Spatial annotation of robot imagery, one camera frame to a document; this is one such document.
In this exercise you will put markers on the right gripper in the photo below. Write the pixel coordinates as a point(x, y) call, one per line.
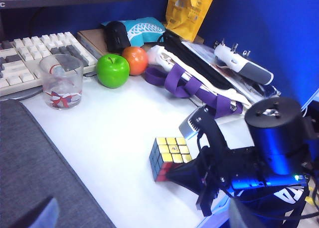
point(224, 163)

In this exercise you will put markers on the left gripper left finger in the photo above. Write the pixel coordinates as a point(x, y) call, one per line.
point(42, 216)

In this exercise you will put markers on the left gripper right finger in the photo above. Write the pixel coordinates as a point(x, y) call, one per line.
point(238, 218)

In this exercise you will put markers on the multicoloured Rubik's cube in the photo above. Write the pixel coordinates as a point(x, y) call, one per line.
point(172, 150)

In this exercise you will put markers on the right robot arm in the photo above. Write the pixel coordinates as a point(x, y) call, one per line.
point(274, 138)

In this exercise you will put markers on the grey felt laptop sleeve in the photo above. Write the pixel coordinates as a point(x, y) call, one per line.
point(32, 163)

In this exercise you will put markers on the black flat case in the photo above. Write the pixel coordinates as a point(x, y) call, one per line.
point(199, 66)

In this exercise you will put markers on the white and grey handheld device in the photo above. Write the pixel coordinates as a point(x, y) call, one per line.
point(244, 66)

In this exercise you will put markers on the orange round fruit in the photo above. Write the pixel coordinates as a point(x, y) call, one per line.
point(135, 61)

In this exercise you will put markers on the green apple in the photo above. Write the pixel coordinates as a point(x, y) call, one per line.
point(112, 71)

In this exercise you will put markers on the teal patterned pouch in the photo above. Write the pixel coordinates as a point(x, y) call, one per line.
point(147, 30)

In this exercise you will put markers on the clear glass with red ribbon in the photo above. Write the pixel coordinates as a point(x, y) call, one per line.
point(62, 83)

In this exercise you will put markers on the black computer mouse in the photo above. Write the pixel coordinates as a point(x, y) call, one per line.
point(115, 36)

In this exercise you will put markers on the large yellow paper pouch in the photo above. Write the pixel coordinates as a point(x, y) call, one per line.
point(189, 11)

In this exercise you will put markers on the brown cardboard notebook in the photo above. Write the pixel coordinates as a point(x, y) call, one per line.
point(92, 41)

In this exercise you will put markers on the white and grey keyboard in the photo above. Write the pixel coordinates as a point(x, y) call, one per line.
point(22, 63)

